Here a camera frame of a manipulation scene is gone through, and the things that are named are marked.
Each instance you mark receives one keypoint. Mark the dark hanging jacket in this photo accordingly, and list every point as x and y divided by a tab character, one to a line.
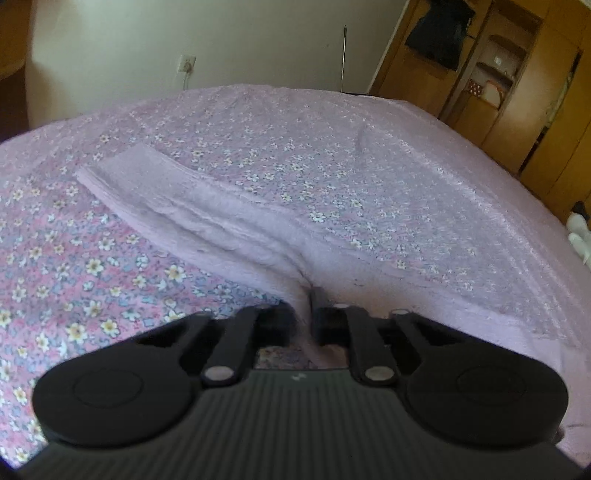
438	32

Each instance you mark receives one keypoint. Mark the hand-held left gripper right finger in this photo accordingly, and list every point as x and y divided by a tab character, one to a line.
323	323

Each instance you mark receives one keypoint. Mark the purple fuzzy sweater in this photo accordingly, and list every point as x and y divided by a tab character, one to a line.
221	221

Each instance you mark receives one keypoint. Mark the white plush toy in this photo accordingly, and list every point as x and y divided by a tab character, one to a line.
581	230

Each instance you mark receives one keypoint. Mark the white wall socket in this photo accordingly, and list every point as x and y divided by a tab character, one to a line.
187	64

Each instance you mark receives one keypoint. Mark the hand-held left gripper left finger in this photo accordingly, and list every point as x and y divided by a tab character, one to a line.
277	323

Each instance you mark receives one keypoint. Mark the wooden cabinet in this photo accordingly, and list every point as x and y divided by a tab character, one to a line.
14	32

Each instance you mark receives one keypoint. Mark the wooden wardrobe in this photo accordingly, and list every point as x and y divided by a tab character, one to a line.
531	106

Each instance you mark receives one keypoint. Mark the pink floral bed sheet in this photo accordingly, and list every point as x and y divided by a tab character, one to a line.
69	258

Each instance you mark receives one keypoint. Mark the thin metal rod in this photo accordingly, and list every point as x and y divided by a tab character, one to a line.
343	60

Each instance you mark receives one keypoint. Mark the polka dot bag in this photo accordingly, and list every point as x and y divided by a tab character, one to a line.
474	87

